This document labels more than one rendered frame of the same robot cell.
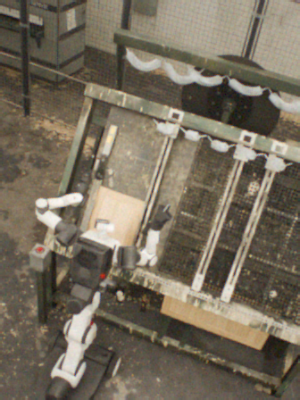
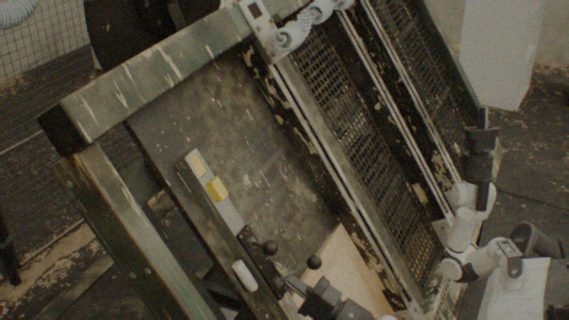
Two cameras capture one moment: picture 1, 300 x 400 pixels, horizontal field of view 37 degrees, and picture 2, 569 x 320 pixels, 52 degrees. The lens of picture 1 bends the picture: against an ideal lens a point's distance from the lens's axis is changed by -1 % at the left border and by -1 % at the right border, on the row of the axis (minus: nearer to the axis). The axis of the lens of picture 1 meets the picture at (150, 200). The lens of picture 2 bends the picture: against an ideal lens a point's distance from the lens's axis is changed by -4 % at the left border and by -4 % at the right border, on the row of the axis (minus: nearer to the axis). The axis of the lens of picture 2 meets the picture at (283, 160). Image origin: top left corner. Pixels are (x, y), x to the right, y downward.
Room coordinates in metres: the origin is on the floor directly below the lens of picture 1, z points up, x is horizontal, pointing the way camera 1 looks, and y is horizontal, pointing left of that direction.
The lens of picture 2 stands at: (2.42, 1.49, 2.41)
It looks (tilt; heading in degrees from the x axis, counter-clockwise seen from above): 31 degrees down; 282
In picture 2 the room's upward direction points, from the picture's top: 1 degrees counter-clockwise
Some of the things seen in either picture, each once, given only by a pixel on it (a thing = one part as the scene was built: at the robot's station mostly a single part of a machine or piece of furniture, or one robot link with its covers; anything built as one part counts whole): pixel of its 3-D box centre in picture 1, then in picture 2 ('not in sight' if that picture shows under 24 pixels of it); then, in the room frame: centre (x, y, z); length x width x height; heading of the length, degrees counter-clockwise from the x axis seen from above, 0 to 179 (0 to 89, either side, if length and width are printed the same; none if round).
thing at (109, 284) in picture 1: (95, 285); not in sight; (2.21, 0.29, 0.69); 0.50 x 0.14 x 0.24; 76
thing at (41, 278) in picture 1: (41, 295); not in sight; (2.24, 0.74, 0.38); 0.06 x 0.06 x 0.75; 76
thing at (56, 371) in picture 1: (69, 370); not in sight; (1.69, 0.37, 0.28); 0.21 x 0.20 x 0.13; 166
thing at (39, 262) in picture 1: (40, 258); not in sight; (2.24, 0.74, 0.84); 0.12 x 0.12 x 0.18; 76
